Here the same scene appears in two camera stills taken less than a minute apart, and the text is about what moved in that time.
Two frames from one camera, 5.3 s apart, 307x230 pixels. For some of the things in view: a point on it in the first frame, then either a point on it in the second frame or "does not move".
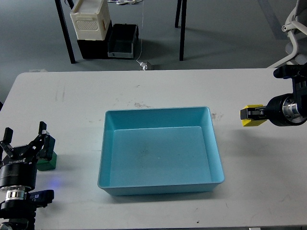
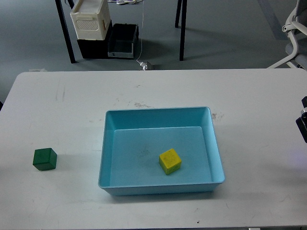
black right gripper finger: x=252 y=113 → x=301 y=121
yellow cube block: x=251 y=122 → x=170 y=161
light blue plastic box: x=159 y=151 does not move
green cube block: x=44 y=164 does not move
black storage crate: x=96 y=49 does not move
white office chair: x=296 y=25 does not move
